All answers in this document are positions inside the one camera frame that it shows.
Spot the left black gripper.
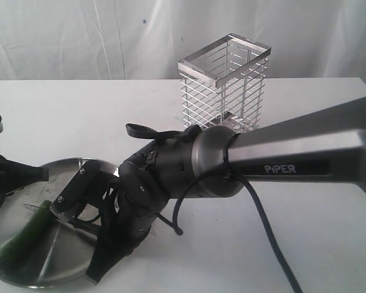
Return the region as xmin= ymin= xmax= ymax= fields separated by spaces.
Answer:
xmin=0 ymin=154 xmax=49 ymax=196

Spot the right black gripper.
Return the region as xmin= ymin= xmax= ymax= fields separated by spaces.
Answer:
xmin=85 ymin=179 xmax=153 ymax=277

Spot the green cucumber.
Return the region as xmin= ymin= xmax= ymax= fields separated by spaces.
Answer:
xmin=0 ymin=200 xmax=54 ymax=271

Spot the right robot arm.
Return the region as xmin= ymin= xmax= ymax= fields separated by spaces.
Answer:
xmin=86 ymin=97 xmax=366 ymax=283

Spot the round stainless steel plate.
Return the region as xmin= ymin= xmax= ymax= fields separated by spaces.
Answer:
xmin=0 ymin=157 xmax=123 ymax=289

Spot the white backdrop curtain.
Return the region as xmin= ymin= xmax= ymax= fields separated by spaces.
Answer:
xmin=0 ymin=1 xmax=366 ymax=84

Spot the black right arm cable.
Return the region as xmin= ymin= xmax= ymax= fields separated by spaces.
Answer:
xmin=126 ymin=123 xmax=306 ymax=293

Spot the wire metal utensil rack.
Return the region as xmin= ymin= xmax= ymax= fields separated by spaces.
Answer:
xmin=178 ymin=34 xmax=271 ymax=132

